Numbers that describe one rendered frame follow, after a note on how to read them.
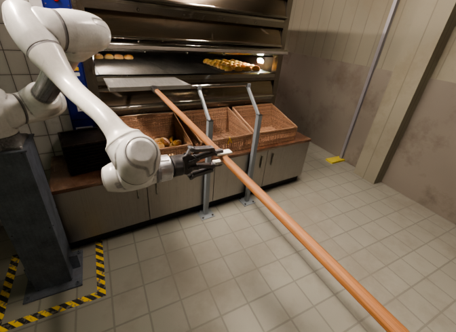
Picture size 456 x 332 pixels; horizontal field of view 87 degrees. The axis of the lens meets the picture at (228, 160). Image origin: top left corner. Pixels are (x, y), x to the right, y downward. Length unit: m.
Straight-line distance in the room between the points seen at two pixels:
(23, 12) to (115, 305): 1.58
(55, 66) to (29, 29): 0.12
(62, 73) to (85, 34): 0.21
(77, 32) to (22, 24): 0.15
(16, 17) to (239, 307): 1.77
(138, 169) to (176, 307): 1.34
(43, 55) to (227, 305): 1.63
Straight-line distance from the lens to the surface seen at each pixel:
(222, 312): 1.82
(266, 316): 1.85
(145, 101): 2.29
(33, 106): 1.52
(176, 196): 2.16
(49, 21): 1.03
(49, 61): 0.95
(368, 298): 0.61
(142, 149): 0.60
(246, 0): 2.62
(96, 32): 1.10
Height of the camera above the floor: 1.59
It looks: 29 degrees down
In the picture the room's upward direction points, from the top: 5 degrees clockwise
